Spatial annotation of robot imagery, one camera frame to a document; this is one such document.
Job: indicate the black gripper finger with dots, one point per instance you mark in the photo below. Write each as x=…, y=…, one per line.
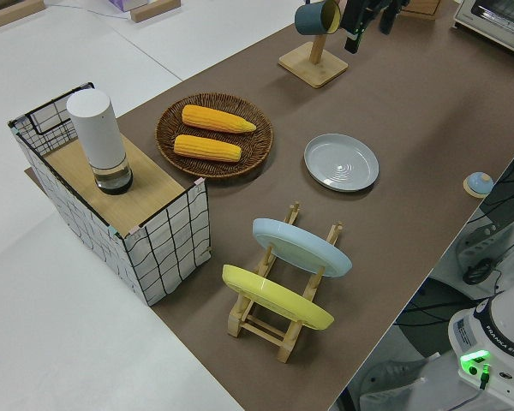
x=390, y=17
x=354, y=17

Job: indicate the gray ceramic plate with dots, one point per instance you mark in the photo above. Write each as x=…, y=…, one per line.
x=342, y=162

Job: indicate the light blue plate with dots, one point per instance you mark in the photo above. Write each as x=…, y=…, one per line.
x=300, y=246

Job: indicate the yellow plate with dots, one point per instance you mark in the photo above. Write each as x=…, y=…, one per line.
x=278, y=299

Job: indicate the wooden plate rack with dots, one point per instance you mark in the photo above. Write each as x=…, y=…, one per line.
x=261, y=331

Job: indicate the wooden drawer box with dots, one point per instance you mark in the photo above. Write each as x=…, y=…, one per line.
x=424, y=8

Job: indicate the dark teal mug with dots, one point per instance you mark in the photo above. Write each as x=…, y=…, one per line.
x=308, y=19

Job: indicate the wooden mug stand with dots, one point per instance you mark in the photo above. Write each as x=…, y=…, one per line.
x=314, y=68

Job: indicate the white toaster oven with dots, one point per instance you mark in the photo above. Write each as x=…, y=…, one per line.
x=497, y=21

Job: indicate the yellow corn cob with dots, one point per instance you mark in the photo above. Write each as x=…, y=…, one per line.
x=214, y=119
x=205, y=148

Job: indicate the blue service bell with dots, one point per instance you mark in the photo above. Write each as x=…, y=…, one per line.
x=477, y=182

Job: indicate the brown table mat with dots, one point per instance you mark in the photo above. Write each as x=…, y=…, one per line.
x=411, y=214

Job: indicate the light wooden block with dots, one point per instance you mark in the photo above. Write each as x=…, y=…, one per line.
x=8, y=15
x=154, y=10

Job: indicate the brown wicker basket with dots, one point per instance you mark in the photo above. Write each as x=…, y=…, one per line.
x=214, y=169

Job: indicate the light wooden shelf board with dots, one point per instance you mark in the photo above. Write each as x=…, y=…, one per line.
x=150, y=188

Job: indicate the white cylinder with glass base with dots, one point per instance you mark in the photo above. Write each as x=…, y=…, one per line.
x=96, y=128

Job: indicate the white box with black grid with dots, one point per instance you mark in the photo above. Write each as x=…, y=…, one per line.
x=167, y=248

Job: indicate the gray metal mount frame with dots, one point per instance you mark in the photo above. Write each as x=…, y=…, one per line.
x=479, y=244

